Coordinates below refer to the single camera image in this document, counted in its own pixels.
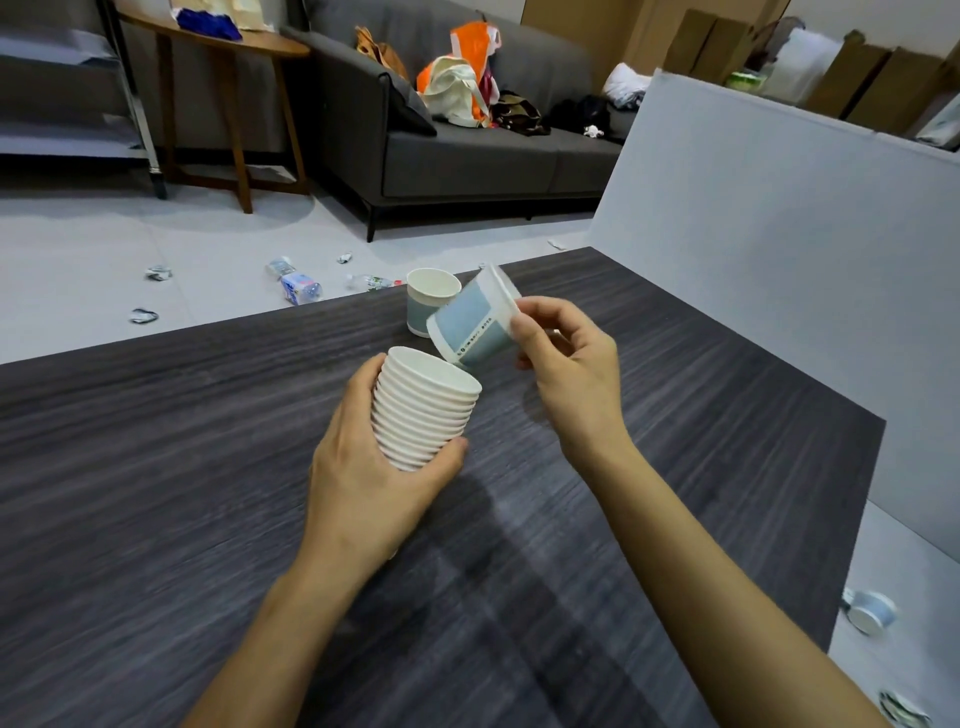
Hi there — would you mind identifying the person's right hand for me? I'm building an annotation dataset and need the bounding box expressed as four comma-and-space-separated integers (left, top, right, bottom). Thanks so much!
511, 296, 639, 476

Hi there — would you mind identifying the person's left hand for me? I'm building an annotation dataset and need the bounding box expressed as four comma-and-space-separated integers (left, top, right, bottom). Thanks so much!
300, 352, 471, 583

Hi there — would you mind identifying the stack of white paper cups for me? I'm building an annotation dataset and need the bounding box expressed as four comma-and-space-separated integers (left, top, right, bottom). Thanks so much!
371, 345, 483, 474

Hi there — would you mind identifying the blue paper cup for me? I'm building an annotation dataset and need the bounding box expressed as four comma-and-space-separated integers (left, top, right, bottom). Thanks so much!
841, 588, 899, 638
405, 267, 463, 339
426, 263, 523, 370

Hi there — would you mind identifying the person's left forearm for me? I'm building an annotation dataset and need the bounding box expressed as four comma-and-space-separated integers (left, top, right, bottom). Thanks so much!
180, 551, 395, 728

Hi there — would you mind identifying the person's right forearm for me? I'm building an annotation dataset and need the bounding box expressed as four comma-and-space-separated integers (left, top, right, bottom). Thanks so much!
576, 438, 894, 728

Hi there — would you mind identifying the dark grey sofa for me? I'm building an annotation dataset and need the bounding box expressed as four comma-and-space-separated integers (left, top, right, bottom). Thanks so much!
281, 0, 639, 243

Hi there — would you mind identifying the plastic bottle with blue label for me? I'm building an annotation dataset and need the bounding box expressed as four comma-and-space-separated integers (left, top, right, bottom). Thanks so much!
280, 271, 324, 306

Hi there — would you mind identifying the dark brown handbag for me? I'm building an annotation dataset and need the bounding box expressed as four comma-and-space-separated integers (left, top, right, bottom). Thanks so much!
490, 90, 552, 138

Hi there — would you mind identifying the black clothing bundle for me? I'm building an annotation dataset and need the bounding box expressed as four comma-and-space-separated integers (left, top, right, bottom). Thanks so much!
547, 94, 612, 138

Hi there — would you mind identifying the large white panel board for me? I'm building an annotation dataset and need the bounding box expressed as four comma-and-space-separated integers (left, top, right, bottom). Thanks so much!
585, 69, 960, 565

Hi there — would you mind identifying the orange and white tote bag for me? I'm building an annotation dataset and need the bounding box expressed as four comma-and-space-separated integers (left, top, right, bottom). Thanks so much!
415, 21, 504, 129

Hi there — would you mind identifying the black cushion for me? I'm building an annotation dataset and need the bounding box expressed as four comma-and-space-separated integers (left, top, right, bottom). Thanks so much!
387, 72, 438, 138

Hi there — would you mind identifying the white folded cloth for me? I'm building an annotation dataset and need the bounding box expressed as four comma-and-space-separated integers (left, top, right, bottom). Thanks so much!
601, 62, 654, 112

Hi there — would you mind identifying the tan leather bag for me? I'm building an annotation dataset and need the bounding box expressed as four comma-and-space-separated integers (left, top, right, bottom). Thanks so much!
354, 25, 411, 82

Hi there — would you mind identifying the cardboard box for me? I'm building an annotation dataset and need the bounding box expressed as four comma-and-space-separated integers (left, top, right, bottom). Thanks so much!
662, 7, 755, 85
846, 46, 957, 138
804, 30, 895, 123

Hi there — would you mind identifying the white plastic bag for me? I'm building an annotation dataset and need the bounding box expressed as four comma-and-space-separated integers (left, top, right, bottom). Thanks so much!
759, 26, 845, 105

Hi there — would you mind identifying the round wooden side table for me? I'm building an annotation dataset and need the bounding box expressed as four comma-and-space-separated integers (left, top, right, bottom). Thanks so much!
112, 0, 312, 216

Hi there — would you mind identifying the beige paper bag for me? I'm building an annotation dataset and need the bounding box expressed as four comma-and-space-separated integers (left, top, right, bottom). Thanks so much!
196, 0, 277, 33

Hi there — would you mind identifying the blue cloth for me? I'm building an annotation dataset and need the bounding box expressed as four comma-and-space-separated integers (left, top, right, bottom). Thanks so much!
171, 6, 244, 42

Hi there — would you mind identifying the metal shelf rack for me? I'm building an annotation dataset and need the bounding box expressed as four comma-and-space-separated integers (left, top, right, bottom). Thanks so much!
0, 0, 169, 201

